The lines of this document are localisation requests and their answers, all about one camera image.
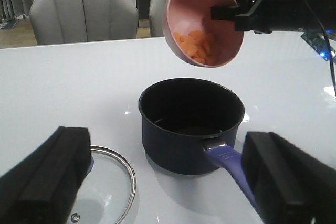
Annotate pink bowl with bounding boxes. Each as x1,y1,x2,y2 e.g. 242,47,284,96
162,0,244,68

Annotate glass lid with blue knob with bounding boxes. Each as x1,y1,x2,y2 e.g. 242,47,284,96
67,145,137,223

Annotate black cable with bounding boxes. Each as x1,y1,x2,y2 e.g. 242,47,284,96
291,0,336,96

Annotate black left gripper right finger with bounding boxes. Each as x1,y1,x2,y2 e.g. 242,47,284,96
242,132,335,223

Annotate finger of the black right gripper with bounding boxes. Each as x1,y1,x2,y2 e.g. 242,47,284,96
210,5,240,21

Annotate orange ham slices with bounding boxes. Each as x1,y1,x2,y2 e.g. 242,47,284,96
173,30,218,66

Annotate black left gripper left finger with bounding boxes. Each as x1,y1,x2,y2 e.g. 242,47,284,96
1,126,91,223

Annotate green circuit board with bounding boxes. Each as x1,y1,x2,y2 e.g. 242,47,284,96
301,32,329,61

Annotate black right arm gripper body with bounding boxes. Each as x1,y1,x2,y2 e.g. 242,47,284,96
234,0,335,34

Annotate left grey chair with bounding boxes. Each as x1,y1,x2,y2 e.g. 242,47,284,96
29,0,139,45

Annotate dark blue saucepan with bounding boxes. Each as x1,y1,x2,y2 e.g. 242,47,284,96
139,78,256,206

